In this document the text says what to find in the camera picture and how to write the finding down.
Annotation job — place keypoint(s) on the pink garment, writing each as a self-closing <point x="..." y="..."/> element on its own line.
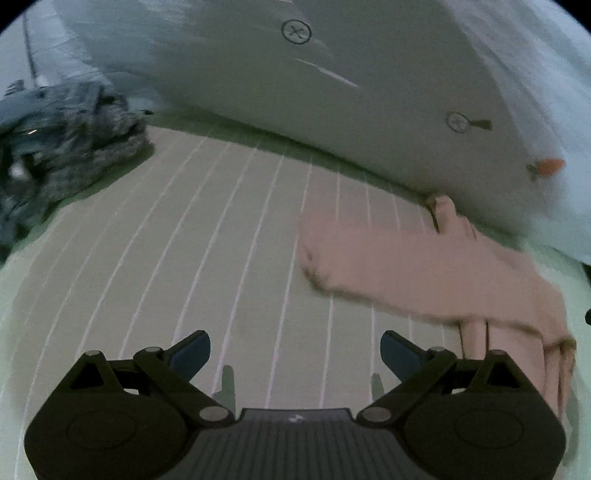
<point x="415" y="263"/>

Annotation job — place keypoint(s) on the dark grey clothes pile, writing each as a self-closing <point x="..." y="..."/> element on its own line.
<point x="69" y="129"/>

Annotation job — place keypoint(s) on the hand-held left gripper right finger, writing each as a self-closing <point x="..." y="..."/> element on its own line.
<point x="395" y="353"/>

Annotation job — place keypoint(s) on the beige striped cloth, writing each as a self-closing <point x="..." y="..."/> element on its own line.
<point x="184" y="230"/>

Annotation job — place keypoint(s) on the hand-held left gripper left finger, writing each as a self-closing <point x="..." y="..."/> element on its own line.
<point x="195" y="353"/>

